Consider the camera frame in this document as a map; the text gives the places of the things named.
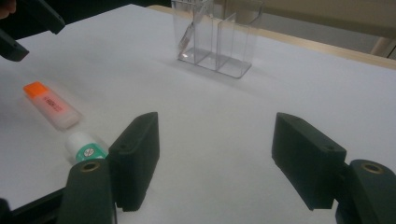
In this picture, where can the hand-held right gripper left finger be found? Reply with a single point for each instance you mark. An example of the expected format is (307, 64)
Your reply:
(134, 161)

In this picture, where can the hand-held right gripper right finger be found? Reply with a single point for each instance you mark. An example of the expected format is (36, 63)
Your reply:
(308, 158)

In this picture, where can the white green glue stick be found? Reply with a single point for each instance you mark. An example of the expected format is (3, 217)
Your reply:
(84, 147)

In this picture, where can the orange highlighter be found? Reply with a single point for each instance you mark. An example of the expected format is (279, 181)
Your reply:
(53, 105)

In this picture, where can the silver pen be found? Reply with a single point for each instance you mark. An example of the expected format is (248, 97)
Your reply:
(186, 40)

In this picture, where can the clear plastic organizer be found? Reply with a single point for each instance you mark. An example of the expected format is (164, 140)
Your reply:
(230, 46)

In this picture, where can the white board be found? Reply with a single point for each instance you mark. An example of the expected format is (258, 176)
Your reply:
(218, 102)

